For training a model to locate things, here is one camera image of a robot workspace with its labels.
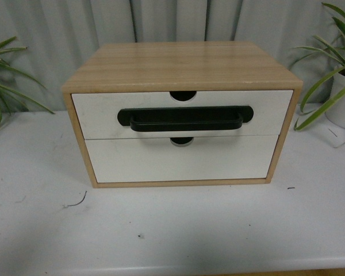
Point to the grey curtain backdrop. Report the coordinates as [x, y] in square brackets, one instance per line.
[59, 36]

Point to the white bottom drawer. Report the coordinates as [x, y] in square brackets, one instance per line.
[158, 159]

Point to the white drawer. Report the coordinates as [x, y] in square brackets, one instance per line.
[158, 159]
[97, 112]

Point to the wooden drawer cabinet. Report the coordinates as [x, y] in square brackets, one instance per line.
[182, 69]

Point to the black drawer handle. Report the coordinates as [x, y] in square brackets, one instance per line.
[201, 118]

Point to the green spider plant right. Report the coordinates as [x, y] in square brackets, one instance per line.
[335, 51]

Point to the green spider plant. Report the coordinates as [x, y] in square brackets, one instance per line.
[335, 51]
[9, 96]

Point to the white plant pot right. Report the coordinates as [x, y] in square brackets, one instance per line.
[336, 114]

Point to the white top drawer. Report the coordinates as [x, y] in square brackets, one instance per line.
[97, 112]

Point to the green spider plant left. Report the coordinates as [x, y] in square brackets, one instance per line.
[9, 96]

